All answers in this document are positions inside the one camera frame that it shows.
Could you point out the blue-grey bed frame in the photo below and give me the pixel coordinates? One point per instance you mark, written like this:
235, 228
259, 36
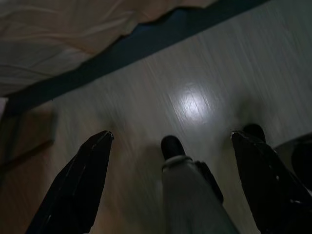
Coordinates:
109, 59

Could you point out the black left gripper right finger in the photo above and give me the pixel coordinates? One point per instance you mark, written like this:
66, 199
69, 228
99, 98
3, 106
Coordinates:
268, 190

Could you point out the black robot left foot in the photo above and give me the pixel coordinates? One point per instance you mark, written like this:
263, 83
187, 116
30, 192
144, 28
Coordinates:
171, 147

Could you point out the silver robot right leg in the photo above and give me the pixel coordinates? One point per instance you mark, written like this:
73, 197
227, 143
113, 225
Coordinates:
287, 146

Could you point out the black robot foot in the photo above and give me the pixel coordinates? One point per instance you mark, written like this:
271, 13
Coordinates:
171, 147
254, 131

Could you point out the black robot right foot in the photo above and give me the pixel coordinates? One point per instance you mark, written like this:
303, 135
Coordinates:
254, 131

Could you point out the beige bed sheet mattress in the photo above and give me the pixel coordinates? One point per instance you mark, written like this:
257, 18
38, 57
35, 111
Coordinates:
61, 36

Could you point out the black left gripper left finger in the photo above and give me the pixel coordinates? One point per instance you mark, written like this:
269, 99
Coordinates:
73, 190

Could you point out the silver robot leg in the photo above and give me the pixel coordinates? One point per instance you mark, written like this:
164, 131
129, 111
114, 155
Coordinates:
180, 200
287, 146

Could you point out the silver robot left leg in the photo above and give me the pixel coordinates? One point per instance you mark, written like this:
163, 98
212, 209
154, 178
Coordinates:
180, 200

